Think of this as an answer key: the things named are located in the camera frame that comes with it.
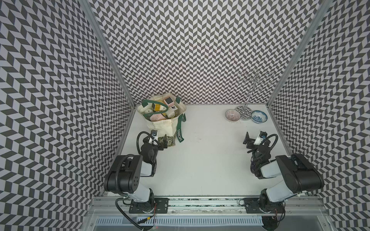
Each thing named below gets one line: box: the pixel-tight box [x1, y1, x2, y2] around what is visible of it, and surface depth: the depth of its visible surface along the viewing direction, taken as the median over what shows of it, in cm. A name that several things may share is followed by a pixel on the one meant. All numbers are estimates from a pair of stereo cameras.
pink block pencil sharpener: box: [163, 96, 175, 107], surface depth 98 cm
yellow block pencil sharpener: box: [154, 104, 161, 112], surface depth 96 cm
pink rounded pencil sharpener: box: [149, 113, 167, 122], surface depth 89 cm
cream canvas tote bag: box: [137, 92, 187, 147], surface depth 95 cm
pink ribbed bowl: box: [224, 109, 241, 122], surface depth 110 cm
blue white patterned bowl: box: [250, 109, 268, 124], surface depth 110 cm
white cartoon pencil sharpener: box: [166, 109, 176, 119], surface depth 95 cm
